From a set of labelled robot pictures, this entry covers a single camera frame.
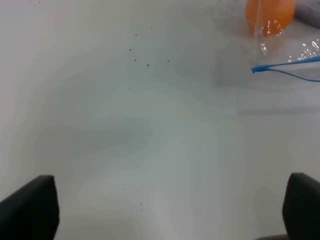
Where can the orange fruit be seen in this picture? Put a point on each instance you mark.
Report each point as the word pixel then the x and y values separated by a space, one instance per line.
pixel 269 17

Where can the clear zip bag blue seal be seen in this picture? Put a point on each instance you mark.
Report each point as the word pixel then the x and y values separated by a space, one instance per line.
pixel 294 52

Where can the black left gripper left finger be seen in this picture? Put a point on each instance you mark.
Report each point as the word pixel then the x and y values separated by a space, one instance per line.
pixel 32 212

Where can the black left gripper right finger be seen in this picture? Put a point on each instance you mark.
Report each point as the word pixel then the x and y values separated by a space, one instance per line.
pixel 301 207

